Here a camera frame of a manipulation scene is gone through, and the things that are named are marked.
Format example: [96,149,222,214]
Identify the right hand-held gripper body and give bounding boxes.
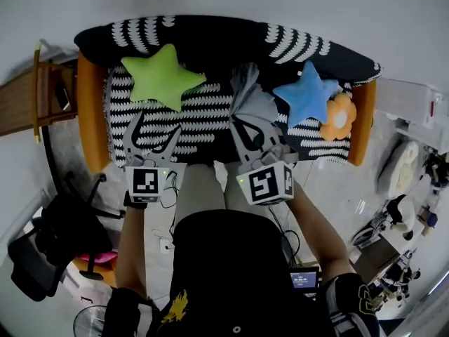
[236,145,299,206]

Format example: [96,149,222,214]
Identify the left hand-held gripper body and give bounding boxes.
[123,152,170,204]

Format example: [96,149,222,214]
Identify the grey shorts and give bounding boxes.
[229,61,280,124]

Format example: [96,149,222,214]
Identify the person's left forearm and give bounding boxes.
[115,201,148,300]

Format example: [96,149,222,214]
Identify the person's right forearm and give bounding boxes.
[286,180,355,284]

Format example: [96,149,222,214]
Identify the person's left hand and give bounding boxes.
[123,190,148,210]

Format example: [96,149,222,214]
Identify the person's beige trousers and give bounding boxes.
[174,161,281,231]

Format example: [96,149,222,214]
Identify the blue star pillow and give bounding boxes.
[272,60,340,128]

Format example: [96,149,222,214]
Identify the orange flower pillow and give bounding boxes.
[319,93,358,142]

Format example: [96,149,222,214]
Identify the green star pillow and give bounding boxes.
[120,43,207,113]

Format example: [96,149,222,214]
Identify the phone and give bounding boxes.
[54,86,71,111]

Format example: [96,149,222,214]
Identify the pink seat cushion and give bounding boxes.
[75,251,119,265]

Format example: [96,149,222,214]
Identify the black office chair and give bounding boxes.
[7,172,126,303]

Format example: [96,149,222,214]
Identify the person's black shirt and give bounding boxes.
[105,209,382,337]

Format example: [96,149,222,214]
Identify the tablet screen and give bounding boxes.
[289,267,320,291]

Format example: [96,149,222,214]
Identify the orange sofa with striped blanket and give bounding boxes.
[73,14,384,168]

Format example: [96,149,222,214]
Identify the wooden side table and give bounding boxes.
[0,40,80,138]

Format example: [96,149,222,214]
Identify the egg shaped floor cushion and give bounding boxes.
[377,140,420,198]

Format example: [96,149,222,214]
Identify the white water dispenser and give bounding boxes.
[377,77,445,129]

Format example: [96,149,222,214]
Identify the floor fan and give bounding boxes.
[72,305,108,337]

